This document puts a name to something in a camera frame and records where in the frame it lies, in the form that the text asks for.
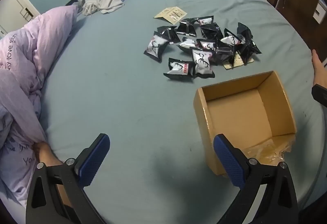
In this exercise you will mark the pile of black snack packets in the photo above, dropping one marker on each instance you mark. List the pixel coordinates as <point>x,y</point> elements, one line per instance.
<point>204,58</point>

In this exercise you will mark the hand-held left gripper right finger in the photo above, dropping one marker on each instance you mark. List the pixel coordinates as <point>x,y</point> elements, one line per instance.
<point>228,162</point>

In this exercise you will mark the brown cardboard box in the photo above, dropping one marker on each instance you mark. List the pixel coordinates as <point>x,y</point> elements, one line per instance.
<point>237,111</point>

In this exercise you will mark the white door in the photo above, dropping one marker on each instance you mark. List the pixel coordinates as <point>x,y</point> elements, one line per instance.
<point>12,4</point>

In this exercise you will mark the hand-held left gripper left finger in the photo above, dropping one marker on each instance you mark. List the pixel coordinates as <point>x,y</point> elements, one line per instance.
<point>94,160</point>

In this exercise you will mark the person's right hand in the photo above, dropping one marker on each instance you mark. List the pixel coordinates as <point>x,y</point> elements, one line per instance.
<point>319,68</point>

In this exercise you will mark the person's left leg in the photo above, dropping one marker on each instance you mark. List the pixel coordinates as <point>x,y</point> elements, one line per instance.
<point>48,156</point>

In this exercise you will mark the lilac printed duvet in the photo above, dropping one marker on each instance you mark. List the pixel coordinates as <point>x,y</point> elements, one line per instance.
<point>30,60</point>

